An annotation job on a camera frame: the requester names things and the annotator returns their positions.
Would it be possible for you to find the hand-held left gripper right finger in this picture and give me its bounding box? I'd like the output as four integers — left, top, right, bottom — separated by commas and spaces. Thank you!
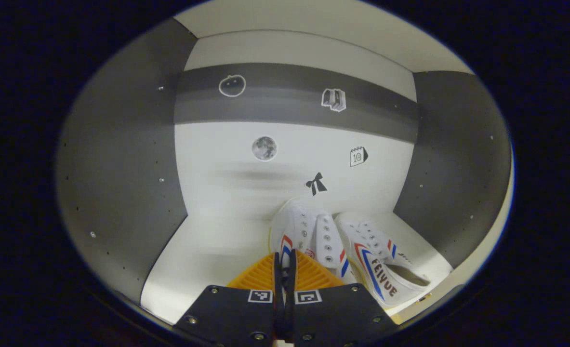
285, 249, 401, 347

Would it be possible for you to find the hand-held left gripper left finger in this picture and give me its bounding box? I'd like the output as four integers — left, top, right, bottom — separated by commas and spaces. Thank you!
174, 251, 285, 347

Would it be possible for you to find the white canvas shoe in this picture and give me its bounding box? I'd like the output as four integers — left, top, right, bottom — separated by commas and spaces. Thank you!
335, 214, 432, 309
269, 197, 358, 285

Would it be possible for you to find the white shoe cabinet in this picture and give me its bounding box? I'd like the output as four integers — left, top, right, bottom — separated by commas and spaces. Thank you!
56, 0, 514, 328

